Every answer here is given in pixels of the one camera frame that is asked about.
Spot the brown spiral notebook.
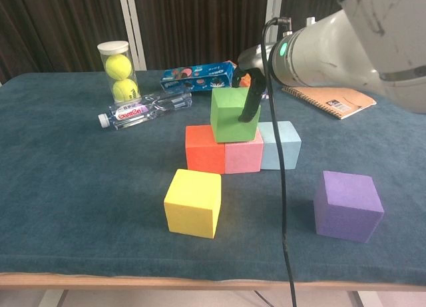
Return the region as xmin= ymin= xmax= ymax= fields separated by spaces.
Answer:
xmin=282 ymin=85 xmax=377 ymax=121

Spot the blue Oreo cookie box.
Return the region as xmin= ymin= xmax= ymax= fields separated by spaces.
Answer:
xmin=159 ymin=61 xmax=238 ymax=94

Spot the light blue foam cube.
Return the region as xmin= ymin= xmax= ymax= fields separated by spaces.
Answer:
xmin=258 ymin=121 xmax=302 ymax=170

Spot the pink foam cube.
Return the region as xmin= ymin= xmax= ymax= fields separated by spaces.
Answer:
xmin=224 ymin=133 xmax=265 ymax=174

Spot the yellow tennis ball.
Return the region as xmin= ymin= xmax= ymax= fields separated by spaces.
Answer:
xmin=112 ymin=79 xmax=139 ymax=102
xmin=105 ymin=55 xmax=132 ymax=81

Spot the orange foam cube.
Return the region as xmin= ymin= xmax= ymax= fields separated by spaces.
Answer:
xmin=184 ymin=125 xmax=226 ymax=174

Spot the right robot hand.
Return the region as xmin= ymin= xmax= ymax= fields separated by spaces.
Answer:
xmin=232 ymin=44 xmax=276 ymax=123

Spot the white table leg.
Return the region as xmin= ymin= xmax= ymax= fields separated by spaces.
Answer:
xmin=38 ymin=288 xmax=69 ymax=307
xmin=352 ymin=290 xmax=383 ymax=307

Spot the orange cracker box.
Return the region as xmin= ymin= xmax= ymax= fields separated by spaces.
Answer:
xmin=232 ymin=61 xmax=269 ymax=101

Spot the dark blue table cloth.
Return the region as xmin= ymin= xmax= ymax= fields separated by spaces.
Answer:
xmin=0 ymin=66 xmax=426 ymax=284

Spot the yellow foam cube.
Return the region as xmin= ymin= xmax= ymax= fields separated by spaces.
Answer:
xmin=163 ymin=168 xmax=222 ymax=240

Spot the clear tennis ball tube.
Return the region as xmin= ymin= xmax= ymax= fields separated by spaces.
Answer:
xmin=97 ymin=41 xmax=140 ymax=105

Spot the white frame post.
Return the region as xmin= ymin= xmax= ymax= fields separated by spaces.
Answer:
xmin=118 ymin=0 xmax=147 ymax=71
xmin=260 ymin=0 xmax=284 ymax=69

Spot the green foam cube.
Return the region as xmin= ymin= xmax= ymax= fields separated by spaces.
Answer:
xmin=210 ymin=87 xmax=262 ymax=144

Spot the purple foam cube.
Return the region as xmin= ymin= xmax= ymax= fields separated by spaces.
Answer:
xmin=313 ymin=170 xmax=385 ymax=244

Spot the clear plastic water bottle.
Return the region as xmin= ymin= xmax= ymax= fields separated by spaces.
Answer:
xmin=97 ymin=92 xmax=194 ymax=131

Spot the black right hand cable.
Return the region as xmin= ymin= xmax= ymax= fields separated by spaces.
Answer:
xmin=262 ymin=17 xmax=298 ymax=307

